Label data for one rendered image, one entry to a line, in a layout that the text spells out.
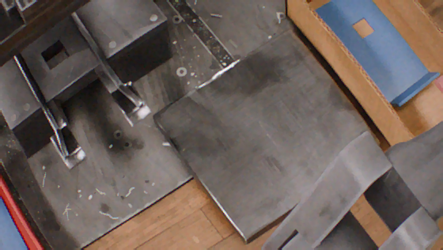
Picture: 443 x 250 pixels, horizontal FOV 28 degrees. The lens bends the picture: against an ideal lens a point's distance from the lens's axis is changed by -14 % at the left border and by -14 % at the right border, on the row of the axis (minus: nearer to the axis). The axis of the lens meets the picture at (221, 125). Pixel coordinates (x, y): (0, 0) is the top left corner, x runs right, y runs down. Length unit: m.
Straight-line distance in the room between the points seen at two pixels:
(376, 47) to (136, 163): 0.28
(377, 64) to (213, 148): 0.20
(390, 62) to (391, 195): 0.46
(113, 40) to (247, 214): 0.21
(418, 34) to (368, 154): 0.50
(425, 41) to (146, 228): 0.37
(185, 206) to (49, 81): 0.19
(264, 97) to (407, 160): 0.44
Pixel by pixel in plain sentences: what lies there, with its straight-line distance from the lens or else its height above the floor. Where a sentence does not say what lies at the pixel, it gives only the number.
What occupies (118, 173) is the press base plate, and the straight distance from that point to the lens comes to 1.02.
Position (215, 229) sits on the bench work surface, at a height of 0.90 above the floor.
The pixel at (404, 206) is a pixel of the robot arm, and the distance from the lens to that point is 0.60.
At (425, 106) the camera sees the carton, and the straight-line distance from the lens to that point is 1.04.
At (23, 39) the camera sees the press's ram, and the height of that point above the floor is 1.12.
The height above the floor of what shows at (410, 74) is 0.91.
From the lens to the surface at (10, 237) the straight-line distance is 1.01.
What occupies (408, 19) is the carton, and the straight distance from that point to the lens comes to 1.07.
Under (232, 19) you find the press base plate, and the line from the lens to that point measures 1.08.
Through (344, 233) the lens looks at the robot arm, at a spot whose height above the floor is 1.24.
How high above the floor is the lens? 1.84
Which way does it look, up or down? 67 degrees down
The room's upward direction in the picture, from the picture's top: 8 degrees counter-clockwise
